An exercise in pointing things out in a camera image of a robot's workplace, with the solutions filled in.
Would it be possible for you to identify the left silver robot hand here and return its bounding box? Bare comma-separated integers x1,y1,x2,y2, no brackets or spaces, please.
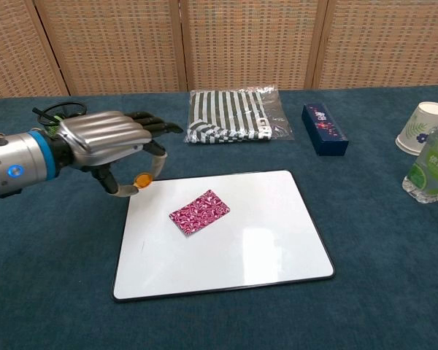
56,110,185,200

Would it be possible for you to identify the small orange round disc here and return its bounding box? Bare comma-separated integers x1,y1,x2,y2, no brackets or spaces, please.
134,174,154,190

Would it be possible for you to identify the magenta patterned card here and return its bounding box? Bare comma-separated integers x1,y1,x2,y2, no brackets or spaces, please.
168,188,231,238

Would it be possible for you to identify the striped cloth in plastic bag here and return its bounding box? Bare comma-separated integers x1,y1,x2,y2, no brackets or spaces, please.
184,85,296,145

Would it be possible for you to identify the white board black frame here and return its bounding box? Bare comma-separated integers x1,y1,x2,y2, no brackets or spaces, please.
111,169,336,303

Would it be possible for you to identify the black mesh pen holder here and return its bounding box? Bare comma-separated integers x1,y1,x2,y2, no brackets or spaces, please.
39,102,88,138

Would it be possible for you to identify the green item in holder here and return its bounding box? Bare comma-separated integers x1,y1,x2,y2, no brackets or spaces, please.
45,116,63,138

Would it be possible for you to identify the black pen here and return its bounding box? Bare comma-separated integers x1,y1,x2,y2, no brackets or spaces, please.
31,106,58,123

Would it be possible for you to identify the woven wooden folding screen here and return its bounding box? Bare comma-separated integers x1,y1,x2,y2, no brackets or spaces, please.
0,0,438,99

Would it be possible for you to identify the dark blue rectangular box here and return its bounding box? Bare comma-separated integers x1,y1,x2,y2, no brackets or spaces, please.
301,103,350,157

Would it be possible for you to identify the teal felt tablecloth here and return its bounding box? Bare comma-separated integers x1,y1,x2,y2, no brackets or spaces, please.
0,85,438,350

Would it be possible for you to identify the white paper cup leaf print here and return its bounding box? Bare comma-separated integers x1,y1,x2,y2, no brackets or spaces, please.
394,101,438,157

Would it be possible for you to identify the clear bottle green label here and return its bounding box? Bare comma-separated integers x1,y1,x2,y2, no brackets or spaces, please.
401,123,438,204

